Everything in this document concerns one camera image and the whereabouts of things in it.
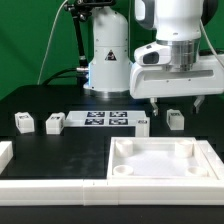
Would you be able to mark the black camera stand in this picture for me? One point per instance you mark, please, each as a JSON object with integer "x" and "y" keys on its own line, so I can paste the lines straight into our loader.
{"x": 80, "y": 11}

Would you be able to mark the white U-shaped fence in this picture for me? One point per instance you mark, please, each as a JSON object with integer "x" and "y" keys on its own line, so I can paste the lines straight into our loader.
{"x": 118, "y": 191}

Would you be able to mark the white square tabletop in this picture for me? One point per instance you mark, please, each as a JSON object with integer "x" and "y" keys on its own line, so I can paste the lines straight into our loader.
{"x": 158, "y": 158}

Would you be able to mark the white marker base plate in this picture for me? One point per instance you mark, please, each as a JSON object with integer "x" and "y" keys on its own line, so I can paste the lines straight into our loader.
{"x": 105, "y": 118}

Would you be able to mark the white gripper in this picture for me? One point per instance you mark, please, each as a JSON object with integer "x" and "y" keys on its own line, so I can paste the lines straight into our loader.
{"x": 205, "y": 78}

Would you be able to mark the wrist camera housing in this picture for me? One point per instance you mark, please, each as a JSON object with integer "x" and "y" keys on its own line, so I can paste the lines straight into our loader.
{"x": 153, "y": 54}

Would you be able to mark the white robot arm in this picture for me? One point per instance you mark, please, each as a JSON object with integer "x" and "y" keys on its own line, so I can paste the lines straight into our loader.
{"x": 171, "y": 66}

